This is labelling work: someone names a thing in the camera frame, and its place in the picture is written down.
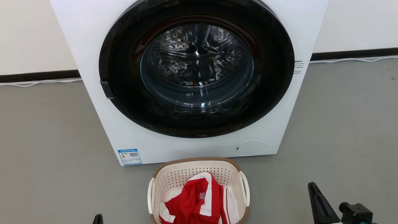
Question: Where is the white floor cable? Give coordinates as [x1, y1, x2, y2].
[0, 79, 82, 87]
[310, 56, 398, 64]

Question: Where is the black baseboard strip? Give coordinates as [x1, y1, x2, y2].
[311, 48, 398, 61]
[0, 70, 81, 83]

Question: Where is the blue energy label sticker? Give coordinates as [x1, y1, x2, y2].
[118, 149, 142, 166]

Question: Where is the steel washing drum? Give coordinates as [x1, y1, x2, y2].
[140, 22, 254, 112]

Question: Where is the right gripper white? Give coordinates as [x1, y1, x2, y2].
[308, 182, 378, 224]

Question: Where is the round white filter cover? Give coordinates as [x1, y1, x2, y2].
[235, 140, 266, 156]

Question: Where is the white front-load washing machine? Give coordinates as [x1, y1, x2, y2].
[50, 0, 330, 166]

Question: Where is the red and white garment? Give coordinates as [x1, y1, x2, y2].
[159, 172, 240, 224]

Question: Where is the black door handle latch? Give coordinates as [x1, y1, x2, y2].
[100, 80, 114, 99]

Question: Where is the cream perforated laundry basket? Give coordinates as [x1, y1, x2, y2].
[147, 157, 250, 224]

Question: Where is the black round washer door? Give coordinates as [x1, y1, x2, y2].
[99, 0, 295, 138]

